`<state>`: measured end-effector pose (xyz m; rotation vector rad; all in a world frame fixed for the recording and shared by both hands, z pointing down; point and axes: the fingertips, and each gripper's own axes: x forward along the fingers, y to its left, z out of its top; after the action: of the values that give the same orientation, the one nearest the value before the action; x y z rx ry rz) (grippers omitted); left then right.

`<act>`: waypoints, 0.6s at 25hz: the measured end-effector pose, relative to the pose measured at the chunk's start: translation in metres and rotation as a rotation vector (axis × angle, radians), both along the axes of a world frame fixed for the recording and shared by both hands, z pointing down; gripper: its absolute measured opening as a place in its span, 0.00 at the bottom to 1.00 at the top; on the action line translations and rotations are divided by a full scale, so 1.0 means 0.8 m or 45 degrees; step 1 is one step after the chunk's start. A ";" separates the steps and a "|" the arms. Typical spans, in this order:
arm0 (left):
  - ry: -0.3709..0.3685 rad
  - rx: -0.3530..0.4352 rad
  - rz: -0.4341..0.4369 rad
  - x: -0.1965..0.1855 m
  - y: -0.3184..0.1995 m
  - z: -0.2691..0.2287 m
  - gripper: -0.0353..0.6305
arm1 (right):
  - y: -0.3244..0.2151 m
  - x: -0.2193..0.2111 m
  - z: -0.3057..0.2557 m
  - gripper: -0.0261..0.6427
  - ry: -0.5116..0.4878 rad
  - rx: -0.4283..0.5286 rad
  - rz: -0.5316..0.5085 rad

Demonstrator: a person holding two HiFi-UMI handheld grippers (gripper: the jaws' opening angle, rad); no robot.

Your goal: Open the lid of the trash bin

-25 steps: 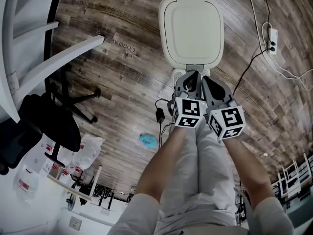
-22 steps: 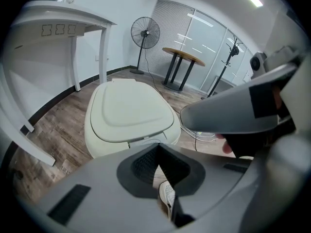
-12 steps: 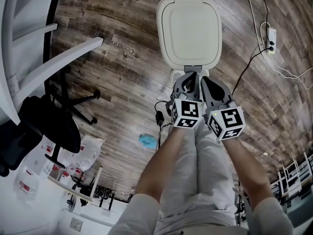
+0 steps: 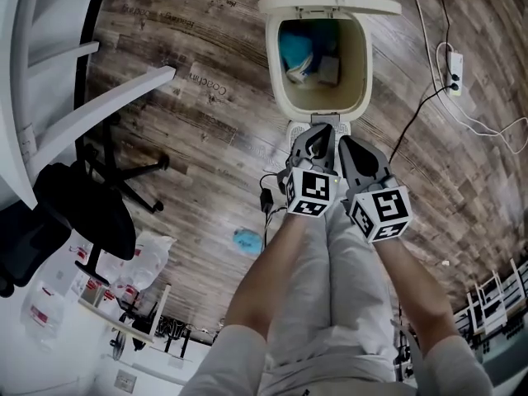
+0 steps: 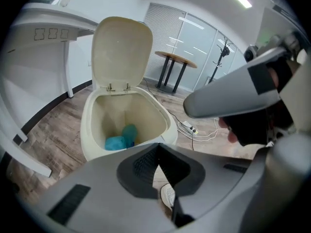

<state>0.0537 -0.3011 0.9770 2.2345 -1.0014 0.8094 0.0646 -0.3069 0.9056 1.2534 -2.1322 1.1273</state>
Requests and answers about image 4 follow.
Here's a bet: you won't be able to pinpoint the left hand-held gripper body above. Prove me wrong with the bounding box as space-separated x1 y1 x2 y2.
276 154 340 219

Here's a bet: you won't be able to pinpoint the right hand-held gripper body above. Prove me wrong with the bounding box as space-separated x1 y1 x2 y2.
344 170 413 243

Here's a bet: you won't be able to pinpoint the cream trash bin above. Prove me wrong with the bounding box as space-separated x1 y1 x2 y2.
265 12 372 125

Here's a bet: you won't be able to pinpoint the person's right forearm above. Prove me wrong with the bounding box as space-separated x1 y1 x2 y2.
370 232 461 356

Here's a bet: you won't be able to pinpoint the person's left forearm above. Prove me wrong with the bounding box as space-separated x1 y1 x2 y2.
224 210 311 346

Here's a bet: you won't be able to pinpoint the black power adapter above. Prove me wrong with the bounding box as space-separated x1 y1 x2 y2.
259 187 275 215

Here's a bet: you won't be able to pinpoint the white and blue packet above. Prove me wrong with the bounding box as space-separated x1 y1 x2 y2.
285 54 318 85

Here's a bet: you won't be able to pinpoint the grey cardboard box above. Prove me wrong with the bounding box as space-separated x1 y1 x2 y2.
316 54 342 87

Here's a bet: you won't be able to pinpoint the blue crumpled cloth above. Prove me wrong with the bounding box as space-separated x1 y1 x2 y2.
232 227 264 256

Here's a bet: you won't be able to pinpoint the person's light grey trousers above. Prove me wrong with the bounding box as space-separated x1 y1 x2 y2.
263 194 400 384

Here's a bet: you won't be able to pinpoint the blue plastic bag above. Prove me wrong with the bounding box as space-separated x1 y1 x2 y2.
278 29 318 72

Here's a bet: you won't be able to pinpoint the white power strip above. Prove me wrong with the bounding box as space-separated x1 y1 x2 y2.
446 50 464 97

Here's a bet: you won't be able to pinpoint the white chair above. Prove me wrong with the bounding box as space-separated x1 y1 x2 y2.
464 257 528 338

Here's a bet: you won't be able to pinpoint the clear plastic bag red print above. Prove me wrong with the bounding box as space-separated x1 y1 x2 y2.
19 278 67 348
101 231 177 304

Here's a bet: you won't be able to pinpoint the person's grey shirt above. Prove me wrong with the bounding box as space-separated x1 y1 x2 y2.
177 323 495 396

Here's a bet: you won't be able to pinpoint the black office chair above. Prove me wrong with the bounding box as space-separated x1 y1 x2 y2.
0 113 171 299

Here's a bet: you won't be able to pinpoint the black cable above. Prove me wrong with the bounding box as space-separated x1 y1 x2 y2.
431 0 453 78
388 81 460 161

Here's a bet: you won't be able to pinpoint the white cable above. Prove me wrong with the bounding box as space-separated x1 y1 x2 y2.
403 0 528 155

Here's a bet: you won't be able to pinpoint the white wall outlet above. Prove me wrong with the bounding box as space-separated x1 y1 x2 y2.
114 369 139 392

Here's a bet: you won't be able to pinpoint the white desk frame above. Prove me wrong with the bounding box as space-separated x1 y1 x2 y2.
0 0 177 210

